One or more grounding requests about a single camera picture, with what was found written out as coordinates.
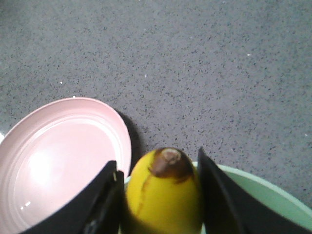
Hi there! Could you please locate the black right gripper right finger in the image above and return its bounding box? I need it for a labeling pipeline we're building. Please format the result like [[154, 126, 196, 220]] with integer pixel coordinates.
[[197, 148, 311, 234]]

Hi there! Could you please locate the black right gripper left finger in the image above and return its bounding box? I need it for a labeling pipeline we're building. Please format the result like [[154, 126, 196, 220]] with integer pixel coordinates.
[[22, 160, 124, 234]]

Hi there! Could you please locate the yellow banana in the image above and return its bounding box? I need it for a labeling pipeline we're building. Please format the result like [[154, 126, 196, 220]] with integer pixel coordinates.
[[121, 147, 203, 234]]

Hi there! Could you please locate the green bowl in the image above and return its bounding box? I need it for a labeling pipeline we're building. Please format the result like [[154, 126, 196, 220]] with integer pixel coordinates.
[[117, 161, 312, 234]]

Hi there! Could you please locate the pink plate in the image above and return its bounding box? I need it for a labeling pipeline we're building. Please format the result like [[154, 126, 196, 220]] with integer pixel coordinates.
[[0, 97, 131, 234]]

